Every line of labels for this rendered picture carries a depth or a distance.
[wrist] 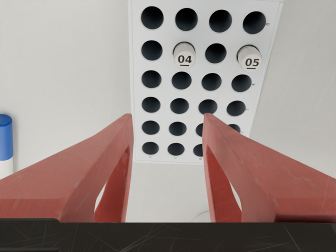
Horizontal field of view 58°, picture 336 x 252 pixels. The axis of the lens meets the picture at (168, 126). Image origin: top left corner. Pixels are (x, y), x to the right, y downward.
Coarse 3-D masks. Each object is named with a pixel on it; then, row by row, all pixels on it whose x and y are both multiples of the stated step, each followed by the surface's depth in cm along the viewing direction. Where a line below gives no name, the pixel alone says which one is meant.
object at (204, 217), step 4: (204, 212) 32; (208, 212) 32; (196, 216) 33; (200, 216) 32; (204, 216) 32; (208, 216) 32; (192, 220) 33; (196, 220) 32; (200, 220) 32; (204, 220) 32; (208, 220) 31
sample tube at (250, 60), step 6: (240, 48) 18; (246, 48) 17; (252, 48) 17; (240, 54) 17; (246, 54) 17; (252, 54) 17; (258, 54) 17; (240, 60) 17; (246, 60) 17; (252, 60) 17; (258, 60) 17; (246, 66) 17; (252, 66) 17; (258, 66) 17
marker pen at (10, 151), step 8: (0, 120) 24; (8, 120) 25; (0, 128) 24; (8, 128) 25; (0, 136) 25; (8, 136) 25; (0, 144) 25; (8, 144) 26; (0, 152) 26; (8, 152) 26; (0, 160) 26; (8, 160) 27; (0, 168) 27; (8, 168) 27; (0, 176) 27
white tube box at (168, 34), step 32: (128, 0) 16; (160, 0) 16; (192, 0) 16; (224, 0) 16; (256, 0) 16; (128, 32) 17; (160, 32) 17; (192, 32) 17; (224, 32) 17; (256, 32) 17; (160, 64) 18; (224, 64) 18; (160, 96) 20; (192, 96) 20; (224, 96) 20; (256, 96) 20; (160, 128) 21; (192, 128) 21; (160, 160) 23; (192, 160) 23
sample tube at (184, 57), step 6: (180, 42) 18; (186, 42) 18; (174, 48) 18; (180, 48) 17; (186, 48) 17; (192, 48) 17; (174, 54) 17; (180, 54) 17; (186, 54) 17; (192, 54) 17; (174, 60) 17; (180, 60) 17; (186, 60) 17; (192, 60) 17; (180, 66) 17; (186, 66) 17
